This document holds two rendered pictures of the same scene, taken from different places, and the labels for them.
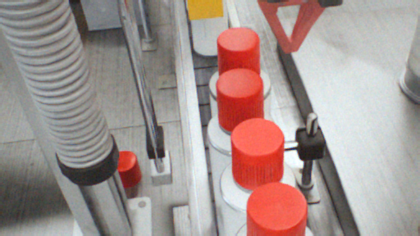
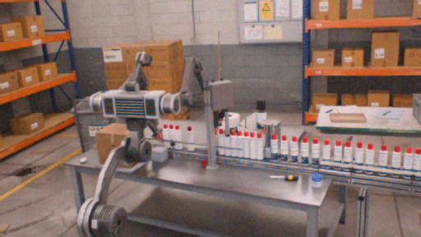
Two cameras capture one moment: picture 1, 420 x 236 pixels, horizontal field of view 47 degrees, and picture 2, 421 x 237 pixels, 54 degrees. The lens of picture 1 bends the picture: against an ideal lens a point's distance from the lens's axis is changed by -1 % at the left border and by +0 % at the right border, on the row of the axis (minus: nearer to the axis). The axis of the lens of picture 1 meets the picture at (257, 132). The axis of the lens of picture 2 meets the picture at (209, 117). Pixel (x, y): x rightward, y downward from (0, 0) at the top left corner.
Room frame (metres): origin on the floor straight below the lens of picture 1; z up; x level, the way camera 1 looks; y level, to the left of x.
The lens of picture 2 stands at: (-1.48, 2.49, 2.09)
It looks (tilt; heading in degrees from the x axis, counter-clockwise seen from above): 17 degrees down; 307
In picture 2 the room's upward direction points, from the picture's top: 4 degrees counter-clockwise
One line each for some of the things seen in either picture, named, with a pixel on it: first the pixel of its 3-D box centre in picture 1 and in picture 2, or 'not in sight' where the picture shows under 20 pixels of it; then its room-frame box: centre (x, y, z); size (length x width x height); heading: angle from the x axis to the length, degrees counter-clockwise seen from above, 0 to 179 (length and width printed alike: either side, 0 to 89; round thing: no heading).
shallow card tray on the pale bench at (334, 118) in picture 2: not in sight; (347, 118); (-0.16, -1.51, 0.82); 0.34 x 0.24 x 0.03; 24
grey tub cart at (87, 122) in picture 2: not in sight; (103, 125); (2.93, -0.91, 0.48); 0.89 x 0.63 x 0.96; 127
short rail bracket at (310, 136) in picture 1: (308, 152); not in sight; (0.37, -0.06, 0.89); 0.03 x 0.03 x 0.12; 10
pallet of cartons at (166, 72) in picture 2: not in sight; (147, 85); (3.48, -2.36, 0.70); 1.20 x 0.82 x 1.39; 24
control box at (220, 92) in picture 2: not in sight; (219, 95); (0.25, 0.09, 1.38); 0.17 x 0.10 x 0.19; 65
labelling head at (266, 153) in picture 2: not in sight; (270, 139); (-0.04, -0.13, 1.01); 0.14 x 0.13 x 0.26; 10
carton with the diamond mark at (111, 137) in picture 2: not in sight; (122, 145); (0.98, 0.44, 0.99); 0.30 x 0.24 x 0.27; 14
